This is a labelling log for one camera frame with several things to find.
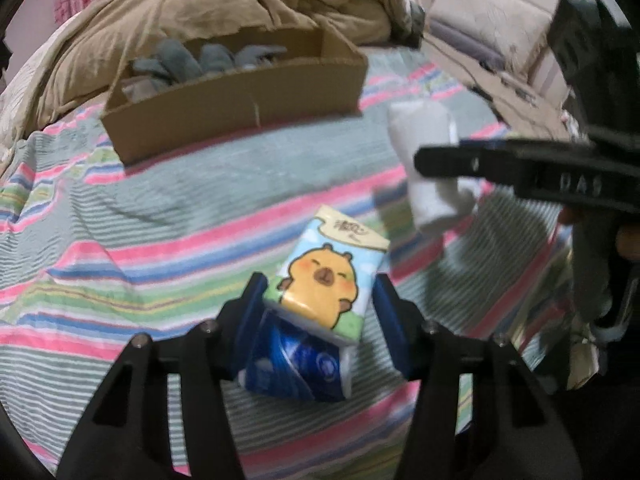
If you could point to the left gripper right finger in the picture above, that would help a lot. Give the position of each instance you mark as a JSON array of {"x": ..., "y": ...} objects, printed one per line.
[{"x": 480, "y": 413}]

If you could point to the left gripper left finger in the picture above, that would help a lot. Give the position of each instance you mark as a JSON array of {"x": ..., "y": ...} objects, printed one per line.
[{"x": 124, "y": 431}]

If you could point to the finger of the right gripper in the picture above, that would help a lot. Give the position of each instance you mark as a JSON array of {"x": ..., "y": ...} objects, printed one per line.
[{"x": 520, "y": 169}]

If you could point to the white socks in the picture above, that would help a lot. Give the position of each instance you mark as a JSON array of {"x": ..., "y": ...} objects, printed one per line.
[{"x": 423, "y": 134}]

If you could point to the blue tissue pack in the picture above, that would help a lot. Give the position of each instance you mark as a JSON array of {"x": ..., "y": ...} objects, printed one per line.
[{"x": 288, "y": 363}]

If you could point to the capybara tissue pack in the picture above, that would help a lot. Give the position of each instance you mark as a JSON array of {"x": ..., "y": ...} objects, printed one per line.
[{"x": 325, "y": 284}]

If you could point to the dark grey sock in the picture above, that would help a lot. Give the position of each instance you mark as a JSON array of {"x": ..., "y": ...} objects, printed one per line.
[{"x": 256, "y": 55}]

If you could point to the grey knitted sock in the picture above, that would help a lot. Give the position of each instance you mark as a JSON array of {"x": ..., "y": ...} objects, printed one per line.
[{"x": 173, "y": 63}]

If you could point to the clear snack bag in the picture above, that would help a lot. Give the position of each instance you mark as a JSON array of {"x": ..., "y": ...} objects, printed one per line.
[{"x": 138, "y": 89}]

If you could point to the grey striped pillow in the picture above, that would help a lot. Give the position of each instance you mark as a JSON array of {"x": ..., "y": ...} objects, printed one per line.
[{"x": 546, "y": 78}]

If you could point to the white floral cushion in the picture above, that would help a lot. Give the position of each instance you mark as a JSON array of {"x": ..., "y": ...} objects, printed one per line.
[{"x": 516, "y": 29}]

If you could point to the striped colourful towel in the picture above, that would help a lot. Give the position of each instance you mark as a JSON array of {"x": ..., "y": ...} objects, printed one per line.
[{"x": 92, "y": 254}]

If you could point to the open cardboard box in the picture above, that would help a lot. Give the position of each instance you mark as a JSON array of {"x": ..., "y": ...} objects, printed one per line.
[{"x": 321, "y": 75}]

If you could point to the beige crumpled duvet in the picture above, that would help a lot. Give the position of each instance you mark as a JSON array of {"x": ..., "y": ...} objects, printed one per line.
[{"x": 86, "y": 57}]

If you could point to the white floral bedsheet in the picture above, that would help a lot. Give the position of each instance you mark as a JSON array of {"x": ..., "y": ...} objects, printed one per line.
[{"x": 19, "y": 94}]

